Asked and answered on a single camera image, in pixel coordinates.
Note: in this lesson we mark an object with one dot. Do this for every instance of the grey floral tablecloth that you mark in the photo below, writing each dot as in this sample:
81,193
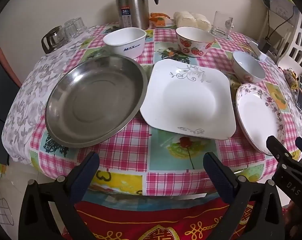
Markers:
28,92

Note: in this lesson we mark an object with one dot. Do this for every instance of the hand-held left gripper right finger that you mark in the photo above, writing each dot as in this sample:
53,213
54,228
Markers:
218,176

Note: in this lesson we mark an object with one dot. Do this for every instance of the dark furniture panel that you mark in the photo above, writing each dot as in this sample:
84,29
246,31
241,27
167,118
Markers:
3,100

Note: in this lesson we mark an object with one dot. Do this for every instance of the white side table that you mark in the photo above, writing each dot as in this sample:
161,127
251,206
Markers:
278,30

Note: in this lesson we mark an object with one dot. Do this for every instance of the small white floral bowl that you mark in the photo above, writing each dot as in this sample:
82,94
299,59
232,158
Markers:
248,67

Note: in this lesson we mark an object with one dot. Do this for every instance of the floral cushion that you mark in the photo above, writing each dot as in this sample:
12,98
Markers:
276,2

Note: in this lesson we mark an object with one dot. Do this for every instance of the black charger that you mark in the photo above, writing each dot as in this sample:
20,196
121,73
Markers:
265,45

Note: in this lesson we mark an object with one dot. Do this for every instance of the round floral rim plate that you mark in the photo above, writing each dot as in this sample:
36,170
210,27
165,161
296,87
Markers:
256,115

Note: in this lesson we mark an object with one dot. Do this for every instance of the clear glass mug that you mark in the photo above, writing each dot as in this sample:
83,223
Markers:
219,25

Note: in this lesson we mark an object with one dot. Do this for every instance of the small clear glass cup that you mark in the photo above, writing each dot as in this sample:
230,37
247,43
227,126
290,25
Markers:
70,30
80,25

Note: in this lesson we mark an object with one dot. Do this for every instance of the white square bowl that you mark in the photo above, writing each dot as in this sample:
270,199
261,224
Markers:
126,42

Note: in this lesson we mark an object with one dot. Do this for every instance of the pink checkered tablecloth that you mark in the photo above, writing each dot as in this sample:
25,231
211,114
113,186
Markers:
131,135

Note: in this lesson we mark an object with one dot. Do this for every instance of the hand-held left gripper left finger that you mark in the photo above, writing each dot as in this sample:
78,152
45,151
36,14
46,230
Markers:
87,173

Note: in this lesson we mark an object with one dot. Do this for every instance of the pack of white buns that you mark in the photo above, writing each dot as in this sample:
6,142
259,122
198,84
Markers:
191,18

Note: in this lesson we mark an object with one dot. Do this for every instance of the colourful candy packet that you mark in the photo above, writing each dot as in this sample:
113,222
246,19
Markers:
291,77

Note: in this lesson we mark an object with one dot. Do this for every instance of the round stainless steel plate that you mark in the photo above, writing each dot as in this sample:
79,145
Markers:
91,105

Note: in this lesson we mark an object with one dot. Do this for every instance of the small white box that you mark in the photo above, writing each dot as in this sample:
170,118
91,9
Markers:
256,50

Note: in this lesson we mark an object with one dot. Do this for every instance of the strawberry print bowl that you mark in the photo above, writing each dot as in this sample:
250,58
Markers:
191,47

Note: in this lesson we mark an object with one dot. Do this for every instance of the white square plate grey print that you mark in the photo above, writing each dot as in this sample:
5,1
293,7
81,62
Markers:
191,100

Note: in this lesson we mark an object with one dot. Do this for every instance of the red embroidered cloth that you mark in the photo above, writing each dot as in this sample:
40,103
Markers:
141,220

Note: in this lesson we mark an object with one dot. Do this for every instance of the orange snack packet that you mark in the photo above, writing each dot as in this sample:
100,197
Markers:
158,20

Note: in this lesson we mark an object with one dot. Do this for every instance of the stainless steel thermos jug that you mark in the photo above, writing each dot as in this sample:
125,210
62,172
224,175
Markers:
132,0

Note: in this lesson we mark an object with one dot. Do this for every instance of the white cutout chair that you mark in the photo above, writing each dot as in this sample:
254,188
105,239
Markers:
284,61

